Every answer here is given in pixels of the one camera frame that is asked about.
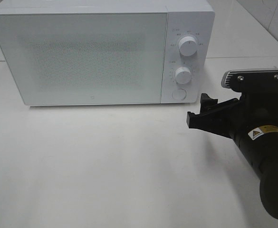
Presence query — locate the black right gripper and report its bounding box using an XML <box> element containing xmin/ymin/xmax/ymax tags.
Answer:
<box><xmin>186</xmin><ymin>93</ymin><xmax>278</xmax><ymax>147</ymax></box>

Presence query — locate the round white door button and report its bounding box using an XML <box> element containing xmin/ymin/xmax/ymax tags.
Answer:
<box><xmin>172</xmin><ymin>89</ymin><xmax>186</xmax><ymax>101</ymax></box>

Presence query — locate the white microwave door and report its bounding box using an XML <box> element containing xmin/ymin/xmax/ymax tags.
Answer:
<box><xmin>0</xmin><ymin>13</ymin><xmax>167</xmax><ymax>106</ymax></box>

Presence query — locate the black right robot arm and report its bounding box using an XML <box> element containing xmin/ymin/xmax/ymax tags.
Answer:
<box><xmin>188</xmin><ymin>93</ymin><xmax>278</xmax><ymax>219</ymax></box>

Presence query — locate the lower white microwave knob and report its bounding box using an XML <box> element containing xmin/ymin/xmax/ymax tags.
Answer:
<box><xmin>175</xmin><ymin>67</ymin><xmax>192</xmax><ymax>85</ymax></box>

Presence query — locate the white microwave knob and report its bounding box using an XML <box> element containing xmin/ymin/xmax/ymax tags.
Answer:
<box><xmin>178</xmin><ymin>35</ymin><xmax>198</xmax><ymax>57</ymax></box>
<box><xmin>175</xmin><ymin>67</ymin><xmax>192</xmax><ymax>85</ymax></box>

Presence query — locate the upper white microwave knob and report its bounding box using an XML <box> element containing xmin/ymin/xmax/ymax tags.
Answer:
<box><xmin>178</xmin><ymin>35</ymin><xmax>198</xmax><ymax>57</ymax></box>

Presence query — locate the white microwave oven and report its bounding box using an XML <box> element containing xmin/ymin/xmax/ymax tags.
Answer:
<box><xmin>0</xmin><ymin>0</ymin><xmax>215</xmax><ymax>105</ymax></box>

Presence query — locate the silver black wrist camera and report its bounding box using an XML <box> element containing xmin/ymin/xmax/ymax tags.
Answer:
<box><xmin>221</xmin><ymin>68</ymin><xmax>278</xmax><ymax>94</ymax></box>

